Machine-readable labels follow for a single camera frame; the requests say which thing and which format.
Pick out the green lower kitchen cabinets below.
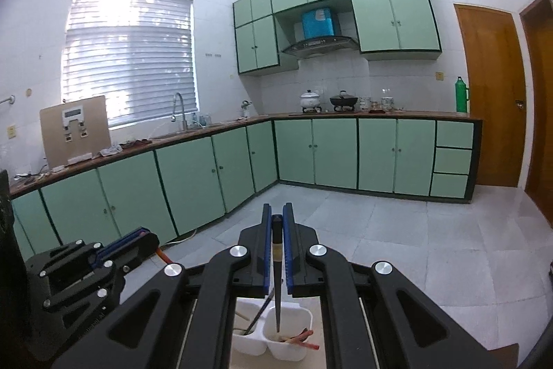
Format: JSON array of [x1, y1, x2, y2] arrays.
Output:
[[10, 112, 483, 258]]

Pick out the cardboard box with device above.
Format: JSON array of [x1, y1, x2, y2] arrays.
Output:
[[39, 95, 112, 169]]

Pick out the green upper kitchen cabinets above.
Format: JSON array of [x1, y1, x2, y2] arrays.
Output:
[[233, 0, 442, 75]]

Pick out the white two-compartment utensil holder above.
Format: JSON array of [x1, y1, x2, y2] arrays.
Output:
[[232, 298, 313, 362]]

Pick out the black range hood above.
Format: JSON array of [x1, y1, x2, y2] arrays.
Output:
[[283, 36, 359, 59]]

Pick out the white window blind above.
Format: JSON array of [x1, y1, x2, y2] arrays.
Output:
[[61, 0, 199, 127]]

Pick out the chrome kitchen faucet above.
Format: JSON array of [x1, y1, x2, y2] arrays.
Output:
[[171, 92, 187, 132]]

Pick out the white cooking pot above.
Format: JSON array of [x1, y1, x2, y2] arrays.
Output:
[[300, 90, 321, 113]]

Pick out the green thermos bottle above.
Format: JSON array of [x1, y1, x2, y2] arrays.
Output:
[[454, 77, 470, 113]]

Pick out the black wok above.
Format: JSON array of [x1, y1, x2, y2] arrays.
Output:
[[330, 90, 358, 111]]

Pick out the red-tipped wooden chopstick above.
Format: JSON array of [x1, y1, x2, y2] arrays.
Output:
[[278, 329, 320, 350]]

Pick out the metal spoon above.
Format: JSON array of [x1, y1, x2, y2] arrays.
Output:
[[243, 288, 275, 335]]

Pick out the bamboo chopstick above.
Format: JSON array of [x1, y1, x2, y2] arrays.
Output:
[[156, 248, 174, 265]]

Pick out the green kitchen cabinets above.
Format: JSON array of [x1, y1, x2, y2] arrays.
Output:
[[233, 0, 442, 75], [10, 112, 483, 258]]

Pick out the brown wooden door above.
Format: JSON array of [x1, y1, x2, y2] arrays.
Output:
[[520, 0, 552, 226], [454, 4, 527, 187]]

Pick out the blue box above hood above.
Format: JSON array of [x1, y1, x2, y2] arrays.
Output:
[[302, 8, 337, 39]]

